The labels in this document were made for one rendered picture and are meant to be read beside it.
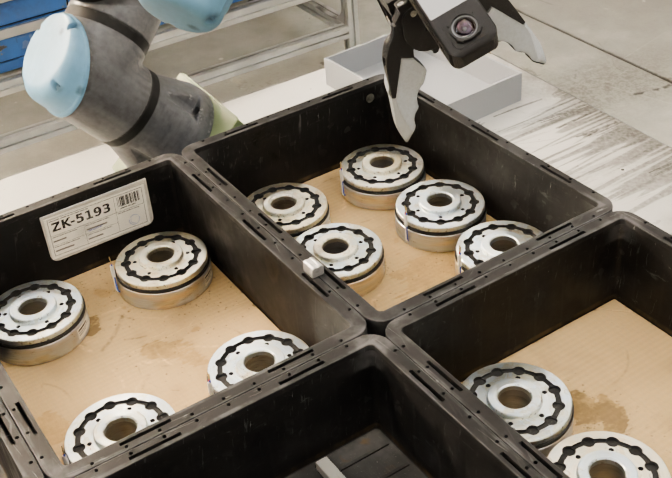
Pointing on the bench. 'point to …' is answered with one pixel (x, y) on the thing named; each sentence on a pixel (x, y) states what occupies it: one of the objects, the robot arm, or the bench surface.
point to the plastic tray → (435, 78)
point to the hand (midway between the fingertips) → (478, 107)
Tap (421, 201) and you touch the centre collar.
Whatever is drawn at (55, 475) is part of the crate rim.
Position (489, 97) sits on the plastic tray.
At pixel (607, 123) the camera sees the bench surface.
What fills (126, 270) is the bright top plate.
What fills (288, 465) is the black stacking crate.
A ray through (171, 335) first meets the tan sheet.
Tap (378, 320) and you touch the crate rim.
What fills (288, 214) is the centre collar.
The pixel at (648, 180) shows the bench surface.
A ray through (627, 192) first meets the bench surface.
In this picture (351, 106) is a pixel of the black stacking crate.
